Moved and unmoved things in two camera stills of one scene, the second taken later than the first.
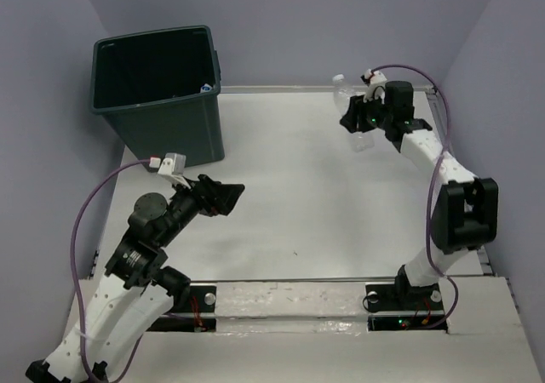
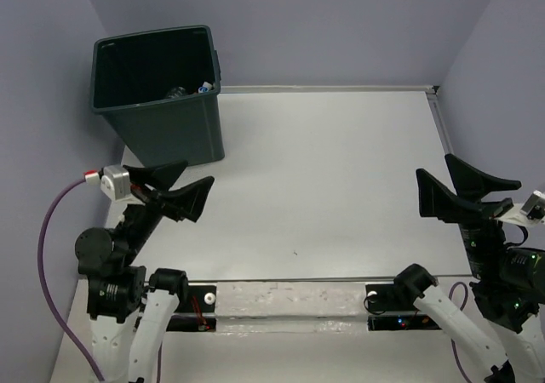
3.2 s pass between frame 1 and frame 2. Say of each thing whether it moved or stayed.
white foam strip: stayed
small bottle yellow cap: stayed
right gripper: moved
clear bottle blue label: moved
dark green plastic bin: stayed
